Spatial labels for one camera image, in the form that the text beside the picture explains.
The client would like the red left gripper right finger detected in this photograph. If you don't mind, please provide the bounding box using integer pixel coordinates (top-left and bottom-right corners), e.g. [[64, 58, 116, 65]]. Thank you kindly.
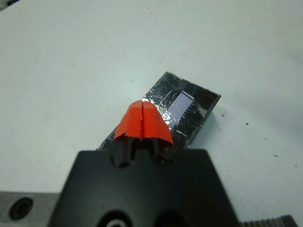
[[143, 101, 174, 166]]

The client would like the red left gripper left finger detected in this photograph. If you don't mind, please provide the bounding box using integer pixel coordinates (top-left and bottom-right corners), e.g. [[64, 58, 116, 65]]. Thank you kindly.
[[113, 100, 144, 167]]

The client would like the black taped box lid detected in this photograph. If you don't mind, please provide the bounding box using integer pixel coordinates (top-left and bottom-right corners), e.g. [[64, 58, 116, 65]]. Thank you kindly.
[[96, 70, 222, 152]]

